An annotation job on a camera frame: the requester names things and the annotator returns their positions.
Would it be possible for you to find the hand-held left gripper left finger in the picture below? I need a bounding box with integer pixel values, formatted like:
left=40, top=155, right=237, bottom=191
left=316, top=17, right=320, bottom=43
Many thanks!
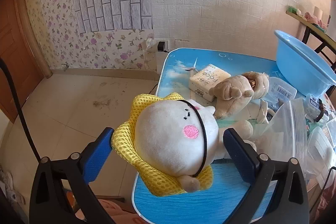
left=29, top=127, right=116, bottom=224

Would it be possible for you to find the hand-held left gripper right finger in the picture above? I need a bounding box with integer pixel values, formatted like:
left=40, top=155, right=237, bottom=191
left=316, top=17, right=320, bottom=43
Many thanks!
left=223, top=127, right=310, bottom=224

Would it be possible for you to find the white plush doll yellow mesh hat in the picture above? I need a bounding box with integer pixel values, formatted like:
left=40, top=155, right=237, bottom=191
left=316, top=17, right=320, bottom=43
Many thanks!
left=112, top=92, right=258, bottom=197

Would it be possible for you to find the blue plastic basin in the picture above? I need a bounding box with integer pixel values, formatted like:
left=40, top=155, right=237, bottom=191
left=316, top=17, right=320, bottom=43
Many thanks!
left=274, top=29, right=336, bottom=97

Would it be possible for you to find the blue printed desktop table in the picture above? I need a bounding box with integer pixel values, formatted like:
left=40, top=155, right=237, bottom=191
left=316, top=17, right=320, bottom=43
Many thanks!
left=131, top=48, right=336, bottom=219

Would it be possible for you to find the white plastic hook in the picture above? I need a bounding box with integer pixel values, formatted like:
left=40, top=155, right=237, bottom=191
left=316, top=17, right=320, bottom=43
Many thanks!
left=253, top=101, right=273, bottom=125

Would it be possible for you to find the clear zip bag barcode label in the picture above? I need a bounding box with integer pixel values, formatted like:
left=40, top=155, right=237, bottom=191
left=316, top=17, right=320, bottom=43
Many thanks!
left=259, top=98, right=309, bottom=177

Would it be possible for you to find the person's pink garment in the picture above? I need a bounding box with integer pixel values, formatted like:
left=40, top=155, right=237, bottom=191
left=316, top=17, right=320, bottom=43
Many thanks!
left=76, top=198, right=137, bottom=224

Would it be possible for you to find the brown plush toy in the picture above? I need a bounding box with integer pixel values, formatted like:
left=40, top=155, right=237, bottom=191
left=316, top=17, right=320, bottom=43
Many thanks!
left=212, top=71, right=269, bottom=119

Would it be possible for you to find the cream tissue pack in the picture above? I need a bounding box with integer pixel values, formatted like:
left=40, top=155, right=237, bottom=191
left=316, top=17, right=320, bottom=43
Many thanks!
left=188, top=63, right=231, bottom=102

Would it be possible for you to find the clear plastic bottle white label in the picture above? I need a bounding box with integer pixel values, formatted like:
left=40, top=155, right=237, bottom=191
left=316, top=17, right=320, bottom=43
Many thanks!
left=265, top=76, right=298, bottom=109

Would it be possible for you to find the small dark labelled container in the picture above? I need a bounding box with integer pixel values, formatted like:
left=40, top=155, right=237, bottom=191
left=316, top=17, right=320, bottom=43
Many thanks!
left=304, top=94, right=330, bottom=122

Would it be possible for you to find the white crumpled cloth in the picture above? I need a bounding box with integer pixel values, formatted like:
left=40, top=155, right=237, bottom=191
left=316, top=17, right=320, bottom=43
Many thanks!
left=0, top=169, right=24, bottom=203

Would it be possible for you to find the black plug and charger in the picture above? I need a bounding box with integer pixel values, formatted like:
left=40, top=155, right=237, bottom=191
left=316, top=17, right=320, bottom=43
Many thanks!
left=153, top=39, right=170, bottom=52

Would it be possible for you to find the brown wooden door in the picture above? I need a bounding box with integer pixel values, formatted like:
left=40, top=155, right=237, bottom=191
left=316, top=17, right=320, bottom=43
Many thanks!
left=0, top=0, right=51, bottom=123

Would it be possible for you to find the folding side table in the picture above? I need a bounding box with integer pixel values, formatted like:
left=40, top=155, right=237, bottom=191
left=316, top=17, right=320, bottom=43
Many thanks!
left=286, top=10, right=336, bottom=69

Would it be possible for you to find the pink cloth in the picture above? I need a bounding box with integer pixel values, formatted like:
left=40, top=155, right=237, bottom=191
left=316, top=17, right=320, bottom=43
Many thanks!
left=304, top=12, right=327, bottom=28

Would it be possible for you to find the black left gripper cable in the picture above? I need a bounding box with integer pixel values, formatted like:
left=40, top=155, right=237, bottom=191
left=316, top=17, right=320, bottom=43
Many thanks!
left=0, top=57, right=42, bottom=161

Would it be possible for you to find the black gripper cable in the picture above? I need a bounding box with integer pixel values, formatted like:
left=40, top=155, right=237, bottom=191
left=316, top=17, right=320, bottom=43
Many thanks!
left=310, top=166, right=336, bottom=214
left=0, top=57, right=42, bottom=161

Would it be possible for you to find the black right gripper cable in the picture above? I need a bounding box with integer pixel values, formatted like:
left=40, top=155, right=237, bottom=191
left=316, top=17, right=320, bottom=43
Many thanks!
left=310, top=166, right=336, bottom=214

